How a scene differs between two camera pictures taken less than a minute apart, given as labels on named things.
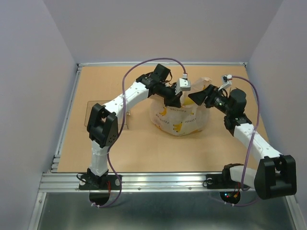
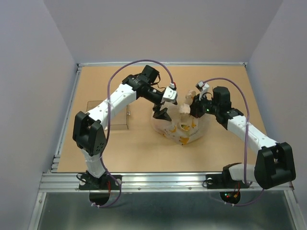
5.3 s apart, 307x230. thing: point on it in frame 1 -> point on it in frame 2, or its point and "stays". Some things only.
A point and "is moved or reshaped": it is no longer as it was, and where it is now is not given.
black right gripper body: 218,100 -> 203,106
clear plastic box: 120,117 stays
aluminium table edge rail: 55,162 stays
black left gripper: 174,100 -> 162,114
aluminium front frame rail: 168,181 stays
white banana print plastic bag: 191,118 is moved or reshaped
